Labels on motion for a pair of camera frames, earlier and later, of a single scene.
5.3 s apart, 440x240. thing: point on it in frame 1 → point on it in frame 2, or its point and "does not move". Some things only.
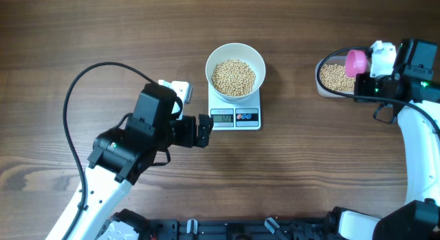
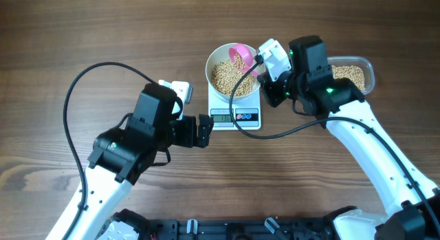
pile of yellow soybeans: [236, 78] does not move
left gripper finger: [205, 124] does not move
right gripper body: [374, 86] → [277, 91]
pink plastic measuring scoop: [355, 62] → [247, 56]
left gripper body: [182, 132] does not move
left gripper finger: [203, 137] does not move
